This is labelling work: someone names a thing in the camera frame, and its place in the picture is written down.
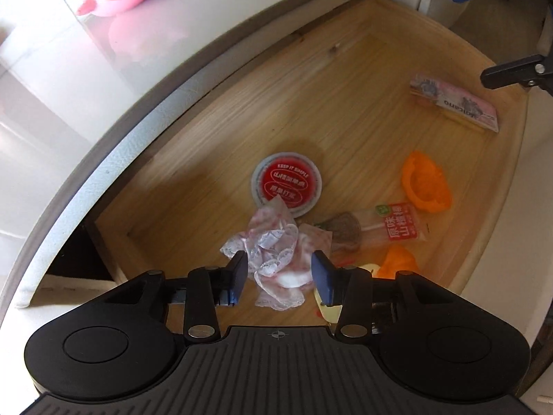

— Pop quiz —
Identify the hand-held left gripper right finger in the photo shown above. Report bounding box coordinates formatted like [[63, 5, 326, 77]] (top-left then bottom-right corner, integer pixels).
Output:
[[311, 250, 456, 340]]

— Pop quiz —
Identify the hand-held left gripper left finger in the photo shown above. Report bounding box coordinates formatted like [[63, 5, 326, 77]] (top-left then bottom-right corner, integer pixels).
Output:
[[104, 251, 250, 345]]

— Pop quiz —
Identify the pink white lace cloth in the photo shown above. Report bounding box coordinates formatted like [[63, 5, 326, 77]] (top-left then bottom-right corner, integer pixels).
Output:
[[219, 196, 333, 312]]

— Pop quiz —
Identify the biscuit stick pack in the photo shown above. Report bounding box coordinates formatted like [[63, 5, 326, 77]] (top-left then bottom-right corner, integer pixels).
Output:
[[410, 73, 501, 135]]

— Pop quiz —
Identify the orange plastic toy piece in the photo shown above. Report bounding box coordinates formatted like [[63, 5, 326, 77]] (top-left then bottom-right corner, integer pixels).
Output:
[[401, 150, 453, 212], [376, 246, 420, 279]]

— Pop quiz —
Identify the lollipop snack packet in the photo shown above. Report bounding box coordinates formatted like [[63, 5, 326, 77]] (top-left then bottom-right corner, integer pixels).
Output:
[[313, 202, 433, 264]]

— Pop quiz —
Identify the red lid jelly cup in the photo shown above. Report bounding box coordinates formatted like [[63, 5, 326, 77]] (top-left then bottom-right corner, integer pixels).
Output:
[[251, 150, 324, 219]]

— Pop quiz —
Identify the wooden drawer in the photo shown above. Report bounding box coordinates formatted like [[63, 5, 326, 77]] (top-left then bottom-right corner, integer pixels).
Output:
[[93, 0, 534, 327]]

